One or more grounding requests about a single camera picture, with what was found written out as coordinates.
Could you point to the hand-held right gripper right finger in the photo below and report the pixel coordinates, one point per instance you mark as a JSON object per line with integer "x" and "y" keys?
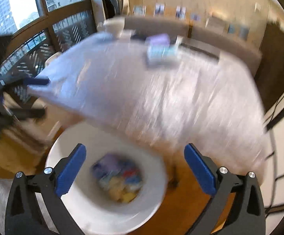
{"x": 200, "y": 170}

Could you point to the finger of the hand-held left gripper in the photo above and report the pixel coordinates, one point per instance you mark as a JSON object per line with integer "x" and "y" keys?
{"x": 38, "y": 81}
{"x": 31, "y": 113}

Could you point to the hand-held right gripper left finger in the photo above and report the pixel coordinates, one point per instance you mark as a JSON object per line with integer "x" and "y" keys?
{"x": 71, "y": 170}

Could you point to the white round trash bin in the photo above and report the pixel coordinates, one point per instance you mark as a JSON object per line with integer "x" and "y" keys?
{"x": 95, "y": 208}

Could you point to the blue and white medicine box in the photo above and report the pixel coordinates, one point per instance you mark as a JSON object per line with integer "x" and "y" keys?
{"x": 132, "y": 175}

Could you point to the yellow plastic cap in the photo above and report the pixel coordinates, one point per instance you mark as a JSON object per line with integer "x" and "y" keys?
{"x": 129, "y": 197}

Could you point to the window with patterned railing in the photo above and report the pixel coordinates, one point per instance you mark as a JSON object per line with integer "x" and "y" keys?
{"x": 34, "y": 12}

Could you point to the white panelled sliding door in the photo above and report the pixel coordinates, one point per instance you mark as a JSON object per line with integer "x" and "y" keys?
{"x": 282, "y": 156}

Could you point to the white ceramic cup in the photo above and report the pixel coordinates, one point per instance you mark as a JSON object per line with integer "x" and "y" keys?
{"x": 113, "y": 24}

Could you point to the black phone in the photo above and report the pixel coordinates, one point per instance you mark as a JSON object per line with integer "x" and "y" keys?
{"x": 200, "y": 51}

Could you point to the brown sofa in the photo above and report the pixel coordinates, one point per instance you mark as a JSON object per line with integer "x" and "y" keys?
{"x": 230, "y": 44}

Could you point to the dark wooden cabinet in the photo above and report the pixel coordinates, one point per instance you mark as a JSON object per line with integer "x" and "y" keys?
{"x": 276, "y": 61}

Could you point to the wall photo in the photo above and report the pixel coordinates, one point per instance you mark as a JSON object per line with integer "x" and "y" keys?
{"x": 159, "y": 9}
{"x": 139, "y": 10}
{"x": 195, "y": 17}
{"x": 181, "y": 12}

